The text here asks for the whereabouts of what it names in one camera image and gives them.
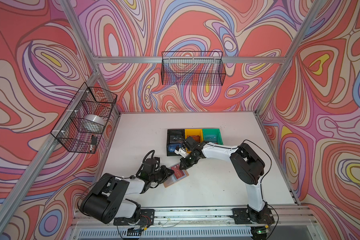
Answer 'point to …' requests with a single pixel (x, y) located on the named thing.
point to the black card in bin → (176, 139)
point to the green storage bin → (212, 131)
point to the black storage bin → (173, 132)
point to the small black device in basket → (94, 140)
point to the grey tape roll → (93, 123)
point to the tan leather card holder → (173, 179)
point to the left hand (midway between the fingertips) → (176, 171)
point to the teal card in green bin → (211, 138)
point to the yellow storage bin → (196, 134)
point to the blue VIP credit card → (172, 147)
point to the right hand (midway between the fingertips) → (182, 170)
